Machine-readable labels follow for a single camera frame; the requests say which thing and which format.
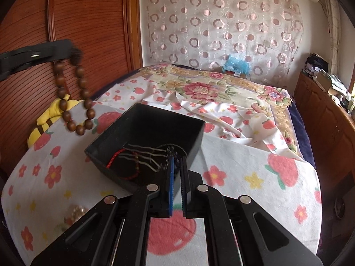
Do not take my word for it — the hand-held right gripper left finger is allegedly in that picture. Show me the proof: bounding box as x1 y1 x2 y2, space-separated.
30 155 175 266

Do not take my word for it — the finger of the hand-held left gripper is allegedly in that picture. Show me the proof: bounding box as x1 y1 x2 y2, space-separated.
50 39 83 62

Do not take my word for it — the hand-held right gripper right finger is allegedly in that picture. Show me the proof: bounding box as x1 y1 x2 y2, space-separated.
181 156 324 266

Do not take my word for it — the silver chain necklace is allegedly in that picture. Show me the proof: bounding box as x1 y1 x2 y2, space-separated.
120 143 170 172

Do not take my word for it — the brown wooden bead bracelet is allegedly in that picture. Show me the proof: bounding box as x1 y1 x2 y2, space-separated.
54 50 96 137

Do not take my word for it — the black plastic box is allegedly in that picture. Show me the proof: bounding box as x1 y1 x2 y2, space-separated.
85 102 205 195

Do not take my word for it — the brown wooden wardrobe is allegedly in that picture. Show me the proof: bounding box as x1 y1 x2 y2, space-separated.
0 0 144 174

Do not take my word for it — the yellow striped plush toy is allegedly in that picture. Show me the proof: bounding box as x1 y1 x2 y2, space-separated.
27 98 87 149

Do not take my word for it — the strawberry print bed sheet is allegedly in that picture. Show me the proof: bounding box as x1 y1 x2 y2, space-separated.
0 75 323 266

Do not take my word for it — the floral blanket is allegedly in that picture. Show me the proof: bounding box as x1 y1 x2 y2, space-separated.
132 64 306 160

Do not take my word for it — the small cardboard box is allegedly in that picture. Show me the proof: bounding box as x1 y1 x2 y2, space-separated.
222 70 250 80

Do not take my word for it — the dark blue mattress cover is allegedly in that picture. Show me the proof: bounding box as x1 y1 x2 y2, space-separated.
288 108 318 170

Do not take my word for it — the blue plastic bag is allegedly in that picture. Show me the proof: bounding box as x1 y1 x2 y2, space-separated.
222 54 252 75

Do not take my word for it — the wooden cabinet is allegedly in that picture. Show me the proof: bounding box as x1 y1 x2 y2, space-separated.
293 70 355 174

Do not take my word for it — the round metal bowl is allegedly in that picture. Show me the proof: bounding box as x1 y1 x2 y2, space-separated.
333 197 346 221

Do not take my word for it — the circle pattern sheer curtain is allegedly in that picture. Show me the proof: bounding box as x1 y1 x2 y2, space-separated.
139 0 306 81

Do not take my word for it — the pile of boxes and papers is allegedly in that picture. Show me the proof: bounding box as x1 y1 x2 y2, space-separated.
303 53 355 112

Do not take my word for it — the pale window curtain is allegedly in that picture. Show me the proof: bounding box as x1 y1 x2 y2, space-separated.
322 0 343 70

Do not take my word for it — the red braided cord bracelet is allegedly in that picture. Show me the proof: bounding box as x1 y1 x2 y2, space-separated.
106 148 141 181

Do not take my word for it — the white pearl bracelet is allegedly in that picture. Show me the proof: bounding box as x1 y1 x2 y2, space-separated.
62 203 87 228

